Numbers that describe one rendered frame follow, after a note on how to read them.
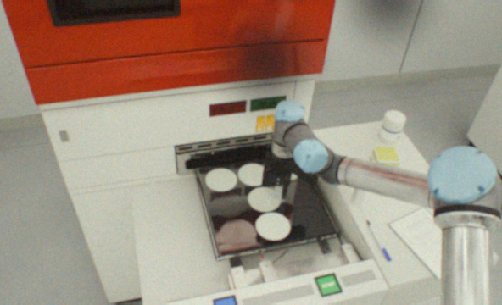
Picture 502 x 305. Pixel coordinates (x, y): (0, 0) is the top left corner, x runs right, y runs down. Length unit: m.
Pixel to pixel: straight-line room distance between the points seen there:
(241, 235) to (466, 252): 0.67
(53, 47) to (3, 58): 1.85
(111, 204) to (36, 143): 1.59
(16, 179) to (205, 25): 2.01
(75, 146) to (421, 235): 1.04
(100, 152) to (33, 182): 1.47
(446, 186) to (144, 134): 0.90
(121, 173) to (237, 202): 0.40
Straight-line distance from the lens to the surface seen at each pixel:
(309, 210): 1.36
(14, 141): 3.19
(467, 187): 0.82
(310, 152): 1.03
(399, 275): 1.21
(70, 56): 1.17
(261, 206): 1.35
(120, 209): 1.62
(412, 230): 1.31
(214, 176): 1.43
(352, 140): 1.53
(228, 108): 1.37
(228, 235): 1.28
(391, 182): 1.06
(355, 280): 1.18
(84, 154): 1.43
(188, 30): 1.15
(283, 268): 1.25
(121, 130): 1.37
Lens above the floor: 1.93
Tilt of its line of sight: 44 degrees down
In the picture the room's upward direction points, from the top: 4 degrees clockwise
